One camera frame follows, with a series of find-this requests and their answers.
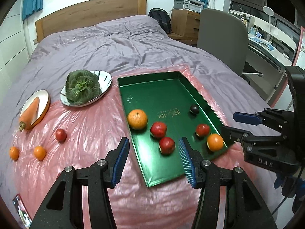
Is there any large orange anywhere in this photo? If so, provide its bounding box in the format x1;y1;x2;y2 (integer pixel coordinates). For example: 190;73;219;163
206;133;224;152

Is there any dark plum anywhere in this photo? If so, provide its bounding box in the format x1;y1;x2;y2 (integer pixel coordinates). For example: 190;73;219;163
190;104;200;115

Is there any small smooth orange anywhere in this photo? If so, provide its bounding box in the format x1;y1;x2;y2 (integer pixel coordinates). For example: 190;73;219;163
34;146;47;161

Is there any small red apple back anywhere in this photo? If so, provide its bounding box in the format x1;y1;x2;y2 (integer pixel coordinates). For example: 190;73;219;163
55;129;67;143

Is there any textured orange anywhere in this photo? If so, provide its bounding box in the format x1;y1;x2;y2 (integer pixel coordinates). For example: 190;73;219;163
127;109;148;130

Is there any blue gloved right hand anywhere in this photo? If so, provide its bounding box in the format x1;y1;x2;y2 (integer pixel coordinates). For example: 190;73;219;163
274;173;304;214

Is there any smartphone in red case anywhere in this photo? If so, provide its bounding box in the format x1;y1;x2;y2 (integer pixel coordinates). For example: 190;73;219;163
12;194;32;229

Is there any white desk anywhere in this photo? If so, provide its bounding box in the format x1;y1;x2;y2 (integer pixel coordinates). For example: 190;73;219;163
240;13;300;104

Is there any green rectangular tray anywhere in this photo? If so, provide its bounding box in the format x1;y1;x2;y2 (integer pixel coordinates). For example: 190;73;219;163
118;71;230;187

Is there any pink plastic sheet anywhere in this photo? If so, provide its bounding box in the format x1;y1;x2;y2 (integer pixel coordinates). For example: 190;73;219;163
13;64;265;228

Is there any grey office chair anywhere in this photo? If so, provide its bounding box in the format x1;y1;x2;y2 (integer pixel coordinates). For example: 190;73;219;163
197;9;263;80

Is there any orange carrot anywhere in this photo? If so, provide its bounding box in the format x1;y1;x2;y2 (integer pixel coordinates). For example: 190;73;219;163
19;97;40;132

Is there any white desk lamp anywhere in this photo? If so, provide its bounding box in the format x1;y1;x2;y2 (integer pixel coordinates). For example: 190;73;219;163
263;6;274;32

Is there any wooden nightstand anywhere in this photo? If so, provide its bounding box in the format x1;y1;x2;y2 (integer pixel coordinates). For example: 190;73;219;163
168;9;200;47

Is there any orange rimmed white plate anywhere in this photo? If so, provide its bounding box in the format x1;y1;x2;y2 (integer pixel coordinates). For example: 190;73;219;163
19;90;51;132

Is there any green leafy cabbage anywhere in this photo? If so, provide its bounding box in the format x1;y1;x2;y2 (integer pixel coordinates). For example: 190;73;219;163
66;70;101;105

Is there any grey purple bed sheet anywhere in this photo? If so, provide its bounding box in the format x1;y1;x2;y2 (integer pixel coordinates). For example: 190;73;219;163
1;15;274;220

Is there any white printer box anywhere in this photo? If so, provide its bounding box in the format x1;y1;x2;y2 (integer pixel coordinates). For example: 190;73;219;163
173;0;205;14

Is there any black backpack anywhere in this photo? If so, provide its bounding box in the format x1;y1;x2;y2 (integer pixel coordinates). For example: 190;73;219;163
148;8;172;34

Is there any white patterned plate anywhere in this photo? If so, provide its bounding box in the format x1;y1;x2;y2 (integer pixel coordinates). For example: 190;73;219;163
60;69;112;108

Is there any white wardrobe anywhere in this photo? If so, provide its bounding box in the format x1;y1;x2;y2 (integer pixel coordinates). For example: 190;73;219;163
0;0;29;101

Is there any wooden headboard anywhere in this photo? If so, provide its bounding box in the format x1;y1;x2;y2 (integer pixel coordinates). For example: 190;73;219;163
35;0;147;42

